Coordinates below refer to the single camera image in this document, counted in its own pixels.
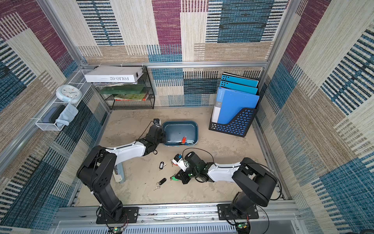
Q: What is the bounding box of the colourful book lower shelf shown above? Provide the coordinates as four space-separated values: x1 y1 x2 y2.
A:
114 93 149 101

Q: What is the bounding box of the teal folder middle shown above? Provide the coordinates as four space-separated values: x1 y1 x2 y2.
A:
219 81 258 95

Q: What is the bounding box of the black wire shelf rack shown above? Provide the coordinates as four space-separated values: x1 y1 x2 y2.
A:
93 66 155 111

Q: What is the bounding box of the blue folder front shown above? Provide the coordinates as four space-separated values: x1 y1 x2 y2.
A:
211 87 260 124

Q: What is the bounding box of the white wire basket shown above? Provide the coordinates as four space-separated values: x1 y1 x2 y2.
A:
36 70 91 131

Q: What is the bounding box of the teal plastic storage box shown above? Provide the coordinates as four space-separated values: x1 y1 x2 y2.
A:
162 121 199 146

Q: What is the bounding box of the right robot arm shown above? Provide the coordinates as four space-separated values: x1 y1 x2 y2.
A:
172 152 278 220

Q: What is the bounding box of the teal folder back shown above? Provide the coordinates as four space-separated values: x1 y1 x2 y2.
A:
221 72 259 88

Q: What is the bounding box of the black mesh file holder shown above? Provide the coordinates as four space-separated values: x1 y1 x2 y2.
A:
208 108 259 137

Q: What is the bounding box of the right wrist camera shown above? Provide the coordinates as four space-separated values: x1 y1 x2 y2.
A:
172 154 189 172

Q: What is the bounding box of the white round clock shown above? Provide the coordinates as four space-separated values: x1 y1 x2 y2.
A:
56 84 83 104

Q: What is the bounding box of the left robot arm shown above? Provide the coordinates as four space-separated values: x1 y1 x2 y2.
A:
77 122 165 224

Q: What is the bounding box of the green book on shelf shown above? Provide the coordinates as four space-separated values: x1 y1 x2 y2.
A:
99 84 145 95

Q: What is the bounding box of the white FOLIO-02 box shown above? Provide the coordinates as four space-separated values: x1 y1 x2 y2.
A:
85 66 144 83

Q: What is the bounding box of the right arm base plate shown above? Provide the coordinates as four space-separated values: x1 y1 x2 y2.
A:
216 203 259 220

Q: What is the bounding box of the light blue stapler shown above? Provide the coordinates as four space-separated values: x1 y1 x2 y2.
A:
113 163 126 184

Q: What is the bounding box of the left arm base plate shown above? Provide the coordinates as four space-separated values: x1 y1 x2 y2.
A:
96 206 139 224

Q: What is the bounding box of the black tag key white label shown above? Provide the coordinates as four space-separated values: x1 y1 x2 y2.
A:
159 161 166 170

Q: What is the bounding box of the dark blue pouch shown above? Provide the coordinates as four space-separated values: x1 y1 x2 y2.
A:
41 105 65 123

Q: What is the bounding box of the teal folder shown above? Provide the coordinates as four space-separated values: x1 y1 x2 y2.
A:
219 81 258 95
221 72 259 88

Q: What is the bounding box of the light blue cloth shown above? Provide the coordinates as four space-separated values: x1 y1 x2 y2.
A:
56 104 79 128

